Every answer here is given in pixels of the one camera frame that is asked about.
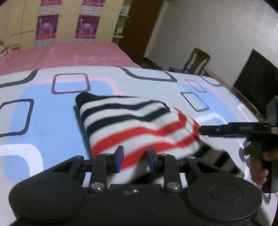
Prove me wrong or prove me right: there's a purple poster lower right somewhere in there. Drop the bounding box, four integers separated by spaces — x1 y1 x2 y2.
75 15 100 39

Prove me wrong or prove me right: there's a purple poster lower left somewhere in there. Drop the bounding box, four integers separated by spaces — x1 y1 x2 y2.
35 15 58 40

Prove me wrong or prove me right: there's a cream wardrobe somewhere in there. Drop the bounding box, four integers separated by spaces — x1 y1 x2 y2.
1 1 124 49

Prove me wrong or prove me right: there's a white red black striped sweater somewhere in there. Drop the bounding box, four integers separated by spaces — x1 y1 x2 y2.
75 92 244 184

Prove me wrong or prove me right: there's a dark brown wooden door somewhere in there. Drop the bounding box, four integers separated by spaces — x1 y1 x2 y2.
119 0 164 64

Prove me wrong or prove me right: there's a cream corner shelf unit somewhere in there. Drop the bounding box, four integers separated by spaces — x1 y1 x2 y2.
112 0 132 45

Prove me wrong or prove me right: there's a patterned blue pink grey bedsheet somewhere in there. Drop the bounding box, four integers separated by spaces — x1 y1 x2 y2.
1 66 277 225

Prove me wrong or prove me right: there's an orange patterned pillow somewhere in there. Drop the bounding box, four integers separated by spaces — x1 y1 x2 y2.
0 40 22 56

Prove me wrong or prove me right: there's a purple poster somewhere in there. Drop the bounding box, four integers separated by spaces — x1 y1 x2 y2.
80 0 105 16
75 15 100 39
35 15 58 40
39 0 62 16

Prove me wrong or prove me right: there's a right hand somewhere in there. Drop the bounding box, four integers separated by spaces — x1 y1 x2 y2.
242 143 277 185

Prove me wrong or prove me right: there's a purple poster upper right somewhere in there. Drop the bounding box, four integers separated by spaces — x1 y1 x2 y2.
80 0 105 16

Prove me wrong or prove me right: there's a dark wooden chair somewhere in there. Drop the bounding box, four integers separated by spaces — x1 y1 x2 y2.
169 48 211 75

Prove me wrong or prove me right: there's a pink mattress cover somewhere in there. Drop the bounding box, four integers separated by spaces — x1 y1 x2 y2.
1 42 140 75

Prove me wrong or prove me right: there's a purple poster upper left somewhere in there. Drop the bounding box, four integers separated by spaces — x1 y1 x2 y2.
39 0 62 16

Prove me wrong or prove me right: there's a black television screen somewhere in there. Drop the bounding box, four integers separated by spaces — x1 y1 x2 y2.
233 49 277 118

